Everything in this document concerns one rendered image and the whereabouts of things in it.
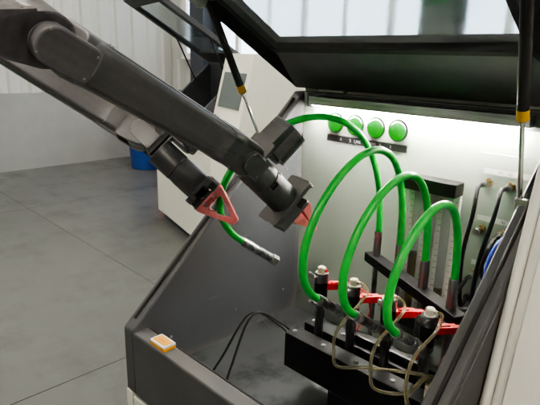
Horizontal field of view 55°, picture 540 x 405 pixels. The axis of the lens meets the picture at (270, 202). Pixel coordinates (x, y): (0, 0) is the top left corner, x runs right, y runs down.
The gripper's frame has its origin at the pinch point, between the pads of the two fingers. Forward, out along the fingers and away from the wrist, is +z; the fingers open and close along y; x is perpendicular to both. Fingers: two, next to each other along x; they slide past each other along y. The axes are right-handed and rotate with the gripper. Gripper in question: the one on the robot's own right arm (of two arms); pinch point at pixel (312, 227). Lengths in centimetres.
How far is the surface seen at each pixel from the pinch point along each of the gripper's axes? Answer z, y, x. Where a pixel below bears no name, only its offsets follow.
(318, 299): 3.1, -10.2, -10.3
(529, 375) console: 19.4, 0.2, -38.7
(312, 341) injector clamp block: 17.5, -16.9, -1.2
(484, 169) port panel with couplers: 18.5, 31.9, -9.0
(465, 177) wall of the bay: 19.8, 29.7, -5.3
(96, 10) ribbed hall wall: 14, 130, 704
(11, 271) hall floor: 52, -122, 311
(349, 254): -5.2, -2.2, -18.4
